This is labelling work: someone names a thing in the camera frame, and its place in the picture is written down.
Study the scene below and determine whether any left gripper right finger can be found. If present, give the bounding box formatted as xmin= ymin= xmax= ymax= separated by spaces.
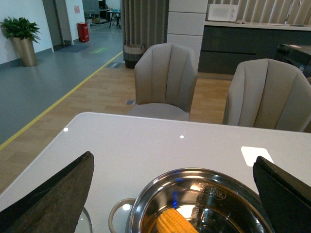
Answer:
xmin=253 ymin=156 xmax=311 ymax=233

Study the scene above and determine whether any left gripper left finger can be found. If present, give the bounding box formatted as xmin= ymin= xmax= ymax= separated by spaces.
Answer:
xmin=0 ymin=151 xmax=94 ymax=233

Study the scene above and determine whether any glass pot lid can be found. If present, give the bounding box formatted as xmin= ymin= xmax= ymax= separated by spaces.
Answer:
xmin=75 ymin=207 xmax=93 ymax=233

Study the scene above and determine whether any yellow corn cob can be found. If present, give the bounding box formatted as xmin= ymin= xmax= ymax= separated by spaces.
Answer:
xmin=156 ymin=208 xmax=198 ymax=233

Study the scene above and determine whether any stainless steel cooking pot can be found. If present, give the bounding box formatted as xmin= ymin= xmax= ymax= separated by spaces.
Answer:
xmin=108 ymin=168 xmax=273 ymax=233

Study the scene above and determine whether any beige chair, right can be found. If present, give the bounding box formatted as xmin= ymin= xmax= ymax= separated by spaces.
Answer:
xmin=223 ymin=59 xmax=311 ymax=133

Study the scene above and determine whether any beige chair, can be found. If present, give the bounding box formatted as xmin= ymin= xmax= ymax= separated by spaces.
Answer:
xmin=223 ymin=59 xmax=311 ymax=133
xmin=128 ymin=43 xmax=198 ymax=121

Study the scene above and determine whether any black washing machine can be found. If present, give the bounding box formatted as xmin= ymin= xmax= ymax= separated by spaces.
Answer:
xmin=274 ymin=44 xmax=311 ymax=77

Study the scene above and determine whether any dark kitchen counter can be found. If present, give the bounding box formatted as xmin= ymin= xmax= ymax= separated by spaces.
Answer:
xmin=198 ymin=23 xmax=311 ymax=74

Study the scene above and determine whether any woven laundry basket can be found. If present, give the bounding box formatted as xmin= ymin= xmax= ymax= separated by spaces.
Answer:
xmin=123 ymin=40 xmax=146 ymax=69

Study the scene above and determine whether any beige chair, left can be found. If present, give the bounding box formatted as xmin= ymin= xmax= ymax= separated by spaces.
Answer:
xmin=128 ymin=43 xmax=198 ymax=121

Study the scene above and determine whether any potted green plant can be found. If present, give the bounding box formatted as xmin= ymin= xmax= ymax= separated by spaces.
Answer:
xmin=0 ymin=17 xmax=39 ymax=67

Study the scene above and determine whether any red fire extinguisher box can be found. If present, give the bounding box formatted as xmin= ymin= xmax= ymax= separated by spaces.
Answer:
xmin=77 ymin=23 xmax=89 ymax=42

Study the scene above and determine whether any white microwave oven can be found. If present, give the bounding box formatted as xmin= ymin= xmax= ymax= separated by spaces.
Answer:
xmin=207 ymin=4 xmax=238 ymax=22

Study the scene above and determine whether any small distant table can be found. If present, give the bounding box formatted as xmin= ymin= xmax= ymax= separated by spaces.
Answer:
xmin=106 ymin=9 xmax=121 ymax=29

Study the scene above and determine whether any grey curtain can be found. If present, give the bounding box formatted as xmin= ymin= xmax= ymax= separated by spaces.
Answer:
xmin=121 ymin=0 xmax=169 ymax=53

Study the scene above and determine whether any white pillar cabinet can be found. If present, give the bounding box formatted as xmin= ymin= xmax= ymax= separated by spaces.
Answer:
xmin=167 ymin=0 xmax=208 ymax=65

